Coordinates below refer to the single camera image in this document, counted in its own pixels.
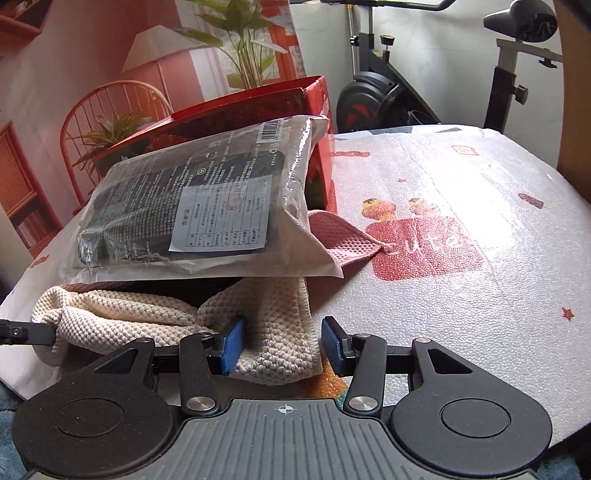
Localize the wall poster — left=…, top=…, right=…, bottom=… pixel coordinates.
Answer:
left=0, top=0, right=308, bottom=278

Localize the pink waffle towel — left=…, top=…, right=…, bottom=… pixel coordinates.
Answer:
left=307, top=209, right=393, bottom=268

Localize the plastic bag with dark garment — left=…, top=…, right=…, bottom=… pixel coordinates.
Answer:
left=62, top=114, right=345, bottom=284

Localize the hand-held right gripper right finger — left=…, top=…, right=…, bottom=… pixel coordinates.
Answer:
left=322, top=316, right=472, bottom=416

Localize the wooden board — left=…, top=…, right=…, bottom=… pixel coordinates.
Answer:
left=558, top=0, right=591, bottom=204

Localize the blue rug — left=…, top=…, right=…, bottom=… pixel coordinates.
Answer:
left=0, top=381, right=31, bottom=480

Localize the black exercise bike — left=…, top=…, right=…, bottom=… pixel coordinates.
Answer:
left=318, top=0, right=566, bottom=134

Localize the cream waffle towel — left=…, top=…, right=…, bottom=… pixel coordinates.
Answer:
left=31, top=274, right=324, bottom=384

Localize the red strawberry print box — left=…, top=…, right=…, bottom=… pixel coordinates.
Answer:
left=92, top=76, right=340, bottom=210

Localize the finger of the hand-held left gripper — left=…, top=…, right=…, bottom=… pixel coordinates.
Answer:
left=0, top=318, right=57, bottom=348

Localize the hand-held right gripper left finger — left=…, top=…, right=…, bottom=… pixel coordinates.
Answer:
left=92, top=316, right=247, bottom=416

